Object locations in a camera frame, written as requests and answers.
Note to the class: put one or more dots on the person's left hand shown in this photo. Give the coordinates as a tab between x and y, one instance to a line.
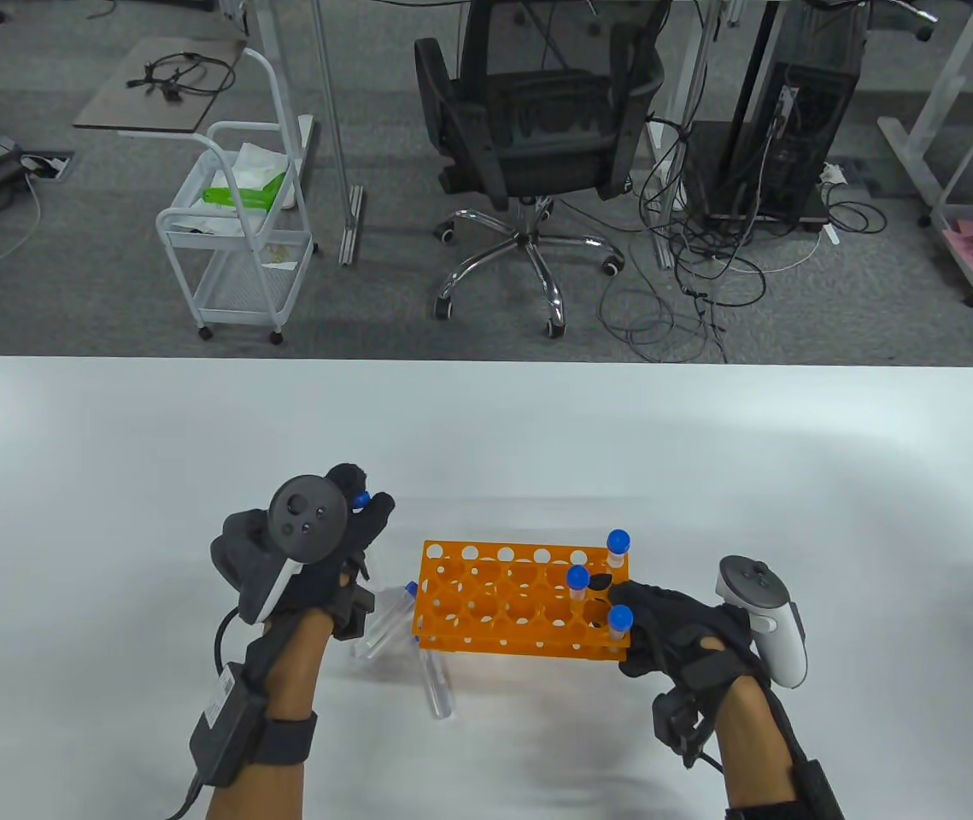
366	538

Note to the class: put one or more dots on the person's right hand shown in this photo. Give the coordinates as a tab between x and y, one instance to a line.
682	632

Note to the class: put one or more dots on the clear test tube blue cap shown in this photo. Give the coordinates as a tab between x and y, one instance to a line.
619	617
618	541
439	688
577	578
361	500
383	628

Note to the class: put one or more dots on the orange test tube rack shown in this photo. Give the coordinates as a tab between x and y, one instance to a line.
452	553

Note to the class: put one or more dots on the person's right forearm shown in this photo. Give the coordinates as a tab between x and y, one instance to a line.
751	752

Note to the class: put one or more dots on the person's left forearm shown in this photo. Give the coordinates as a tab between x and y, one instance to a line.
294	666

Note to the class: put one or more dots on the white and grey VR controller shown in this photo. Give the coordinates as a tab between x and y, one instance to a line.
781	649
308	517

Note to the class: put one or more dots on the black battery pack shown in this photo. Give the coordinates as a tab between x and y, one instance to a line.
225	726
819	794

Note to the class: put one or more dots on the white desk leg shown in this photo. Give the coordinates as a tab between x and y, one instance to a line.
352	226
700	43

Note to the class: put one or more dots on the green packet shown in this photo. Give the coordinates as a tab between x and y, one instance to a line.
238	198

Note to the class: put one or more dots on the white plastic bag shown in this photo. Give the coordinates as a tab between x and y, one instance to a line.
260	162

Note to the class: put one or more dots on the black office chair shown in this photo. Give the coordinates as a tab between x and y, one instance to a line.
537	128

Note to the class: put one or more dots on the white power strip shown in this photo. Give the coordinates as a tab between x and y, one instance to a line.
832	173

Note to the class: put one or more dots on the floor socket box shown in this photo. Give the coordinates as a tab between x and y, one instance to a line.
46	164

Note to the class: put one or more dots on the grey board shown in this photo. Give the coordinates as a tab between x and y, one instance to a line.
110	111

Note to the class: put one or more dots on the black computer tower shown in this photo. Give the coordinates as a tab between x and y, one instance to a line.
802	128

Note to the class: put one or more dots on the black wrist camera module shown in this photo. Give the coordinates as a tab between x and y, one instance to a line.
355	611
678	726

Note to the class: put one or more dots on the white desk frame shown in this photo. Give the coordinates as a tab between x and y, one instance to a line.
913	158

